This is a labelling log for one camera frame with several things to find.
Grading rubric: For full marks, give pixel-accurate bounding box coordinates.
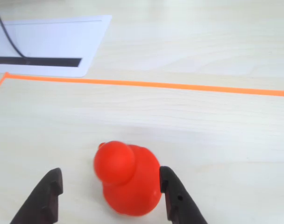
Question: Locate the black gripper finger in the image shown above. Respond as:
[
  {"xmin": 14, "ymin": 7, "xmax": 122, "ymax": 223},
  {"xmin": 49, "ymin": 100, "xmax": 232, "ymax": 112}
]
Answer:
[
  {"xmin": 10, "ymin": 168, "xmax": 64, "ymax": 224},
  {"xmin": 159, "ymin": 166, "xmax": 208, "ymax": 224}
]

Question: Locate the red rubber duck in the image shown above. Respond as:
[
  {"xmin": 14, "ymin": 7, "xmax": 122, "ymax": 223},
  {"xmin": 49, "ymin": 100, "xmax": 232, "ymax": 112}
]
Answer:
[{"xmin": 93, "ymin": 140, "xmax": 163, "ymax": 217}]

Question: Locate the black rectangular strip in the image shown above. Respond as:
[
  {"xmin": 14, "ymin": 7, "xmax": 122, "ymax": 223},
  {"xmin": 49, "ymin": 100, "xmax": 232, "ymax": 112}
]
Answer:
[{"xmin": 0, "ymin": 56, "xmax": 83, "ymax": 68}]

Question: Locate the white paper sheet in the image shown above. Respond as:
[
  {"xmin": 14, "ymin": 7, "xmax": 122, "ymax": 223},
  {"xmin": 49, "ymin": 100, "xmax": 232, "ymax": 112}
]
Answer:
[{"xmin": 0, "ymin": 15, "xmax": 113, "ymax": 78}]

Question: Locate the thin black cable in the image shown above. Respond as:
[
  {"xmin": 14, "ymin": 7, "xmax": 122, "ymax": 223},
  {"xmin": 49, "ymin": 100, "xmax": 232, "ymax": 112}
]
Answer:
[{"xmin": 0, "ymin": 0, "xmax": 28, "ymax": 59}]

